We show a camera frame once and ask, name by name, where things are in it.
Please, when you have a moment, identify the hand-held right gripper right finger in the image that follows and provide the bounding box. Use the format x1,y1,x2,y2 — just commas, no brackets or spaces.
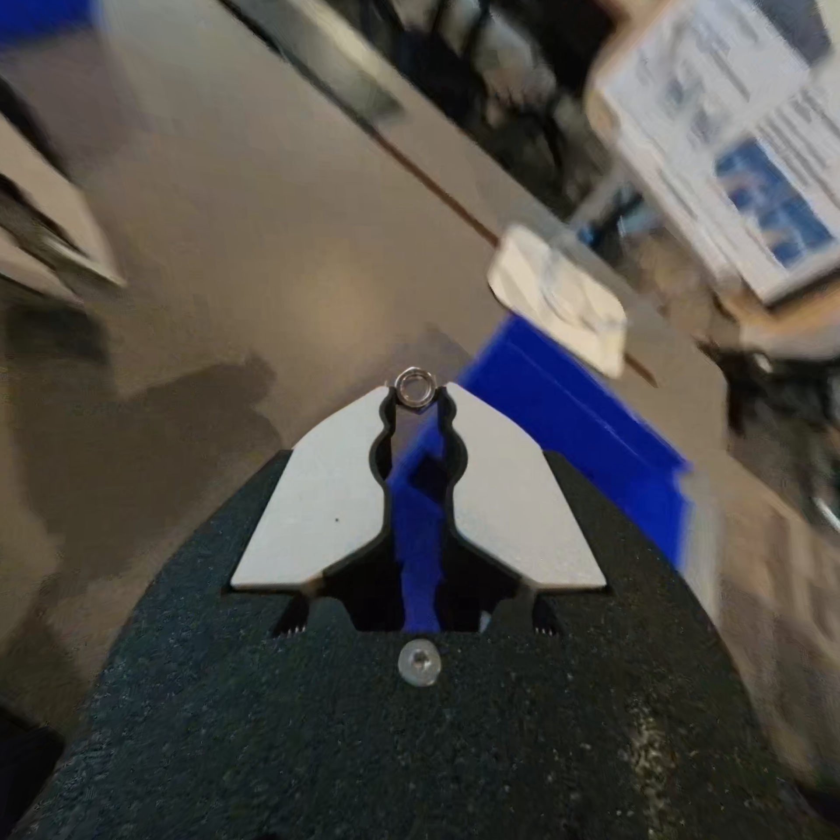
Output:
436,382,608,592

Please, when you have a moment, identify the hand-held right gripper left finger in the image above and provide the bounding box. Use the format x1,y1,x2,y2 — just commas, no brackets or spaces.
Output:
230,385,399,592

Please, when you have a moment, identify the blue plastic bin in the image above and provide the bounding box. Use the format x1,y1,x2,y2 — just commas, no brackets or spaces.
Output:
387,314,690,631

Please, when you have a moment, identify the steel hex nut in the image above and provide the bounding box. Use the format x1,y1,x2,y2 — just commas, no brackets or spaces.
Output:
395,367,435,409

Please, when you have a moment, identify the white sign stand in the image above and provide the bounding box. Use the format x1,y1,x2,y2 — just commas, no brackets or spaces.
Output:
487,223,627,378

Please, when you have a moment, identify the white printed poster board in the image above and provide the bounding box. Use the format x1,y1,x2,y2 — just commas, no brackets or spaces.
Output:
587,0,840,306

